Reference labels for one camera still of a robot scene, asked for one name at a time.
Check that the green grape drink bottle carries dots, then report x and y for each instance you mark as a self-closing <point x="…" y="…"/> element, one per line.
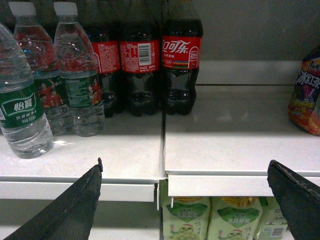
<point x="272" y="224"/>
<point x="185" y="218"/>
<point x="233" y="218"/>

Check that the green label water bottle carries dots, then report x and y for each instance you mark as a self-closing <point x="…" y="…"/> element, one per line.
<point x="23" y="121"/>

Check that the water bottle with text label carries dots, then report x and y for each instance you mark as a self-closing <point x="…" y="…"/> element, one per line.
<point x="78" y="70"/>

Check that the water bottle with athletes label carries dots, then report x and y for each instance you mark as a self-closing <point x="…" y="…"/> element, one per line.
<point x="40" y="52"/>

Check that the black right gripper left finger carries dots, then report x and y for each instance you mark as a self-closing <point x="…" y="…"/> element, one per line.
<point x="70" y="216"/>

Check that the cola bottle left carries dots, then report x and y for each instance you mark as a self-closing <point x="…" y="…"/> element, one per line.
<point x="106" y="48"/>

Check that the cola bottle with logo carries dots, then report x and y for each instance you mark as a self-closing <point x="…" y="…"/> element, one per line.
<point x="182" y="36"/>

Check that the white right shelf board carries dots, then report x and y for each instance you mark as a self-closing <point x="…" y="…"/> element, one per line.
<point x="224" y="146"/>

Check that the cola bottle with barcode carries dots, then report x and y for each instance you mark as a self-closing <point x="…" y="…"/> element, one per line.
<point x="140" y="59"/>

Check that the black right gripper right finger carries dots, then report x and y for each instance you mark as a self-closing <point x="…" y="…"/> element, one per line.
<point x="299" y="200"/>

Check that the white metal shelf board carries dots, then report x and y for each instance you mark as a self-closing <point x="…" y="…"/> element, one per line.
<point x="129" y="148"/>

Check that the orange iced tea bottle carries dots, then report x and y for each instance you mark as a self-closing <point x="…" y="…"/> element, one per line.
<point x="304" y="105"/>

